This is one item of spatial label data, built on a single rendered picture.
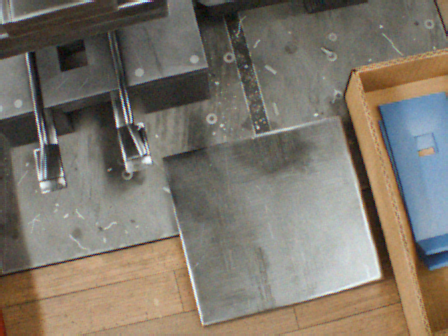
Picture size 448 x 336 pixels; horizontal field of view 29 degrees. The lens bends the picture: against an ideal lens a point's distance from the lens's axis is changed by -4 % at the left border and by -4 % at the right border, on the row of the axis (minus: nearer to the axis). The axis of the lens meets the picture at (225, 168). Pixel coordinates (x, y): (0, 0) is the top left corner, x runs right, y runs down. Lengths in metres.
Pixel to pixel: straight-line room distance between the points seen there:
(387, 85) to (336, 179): 0.11
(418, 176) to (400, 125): 0.05
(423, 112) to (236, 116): 0.18
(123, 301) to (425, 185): 0.30
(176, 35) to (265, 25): 0.13
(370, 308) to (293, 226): 0.11
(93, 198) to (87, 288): 0.09
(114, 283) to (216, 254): 0.10
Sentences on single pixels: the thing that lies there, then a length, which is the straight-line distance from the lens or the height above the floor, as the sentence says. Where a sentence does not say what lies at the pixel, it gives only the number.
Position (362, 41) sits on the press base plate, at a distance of 0.89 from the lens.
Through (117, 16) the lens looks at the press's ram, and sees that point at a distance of 0.65.
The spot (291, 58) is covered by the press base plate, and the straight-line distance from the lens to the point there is 0.88.
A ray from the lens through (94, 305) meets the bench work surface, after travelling 0.83.
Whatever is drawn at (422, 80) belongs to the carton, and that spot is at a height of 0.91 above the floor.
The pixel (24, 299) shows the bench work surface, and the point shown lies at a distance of 0.84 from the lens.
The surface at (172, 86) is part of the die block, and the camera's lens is 0.81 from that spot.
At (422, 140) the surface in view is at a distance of 0.86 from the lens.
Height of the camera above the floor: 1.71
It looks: 75 degrees down
